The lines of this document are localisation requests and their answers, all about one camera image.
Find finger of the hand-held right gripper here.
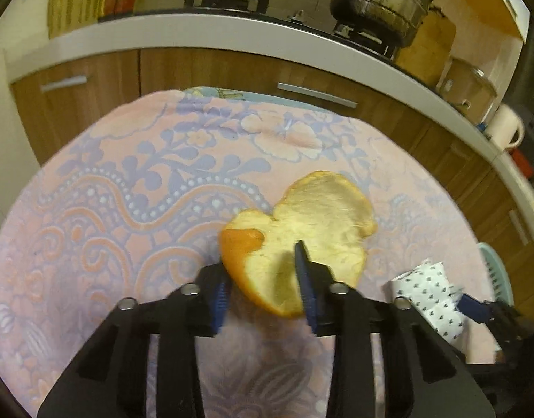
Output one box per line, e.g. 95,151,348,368
457,294,494,324

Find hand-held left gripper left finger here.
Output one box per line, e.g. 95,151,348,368
37,265,233,418

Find yellow utensil basket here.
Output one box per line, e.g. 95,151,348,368
47,0,103,40

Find silver cabinet handle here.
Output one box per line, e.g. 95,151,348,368
277,82,358,109
41,75,87,92
508,210,529,246

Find dotted white paper cup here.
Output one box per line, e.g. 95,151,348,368
382,260,466,351

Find wooden cutting board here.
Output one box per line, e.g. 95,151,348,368
393,11,457,90

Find red container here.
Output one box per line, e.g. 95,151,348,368
511,150,534,179

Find white electric kettle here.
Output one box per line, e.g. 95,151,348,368
487,104,526,151

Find light green plastic basket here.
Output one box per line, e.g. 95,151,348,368
478,243,516,311

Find black gas stove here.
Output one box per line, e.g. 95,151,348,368
97,0,407,64

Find orange peel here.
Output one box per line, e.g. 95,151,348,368
219,171,378,318

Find wooden lower cabinet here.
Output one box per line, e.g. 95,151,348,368
9,46,534,297

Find floral patterned tablecloth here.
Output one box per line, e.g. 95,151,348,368
0,86,503,418

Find steel steamer pot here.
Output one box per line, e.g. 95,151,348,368
327,0,442,48

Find rice cooker with glass lid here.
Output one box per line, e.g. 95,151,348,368
436,56,498,123

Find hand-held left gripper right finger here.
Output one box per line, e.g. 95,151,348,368
294,241,496,418

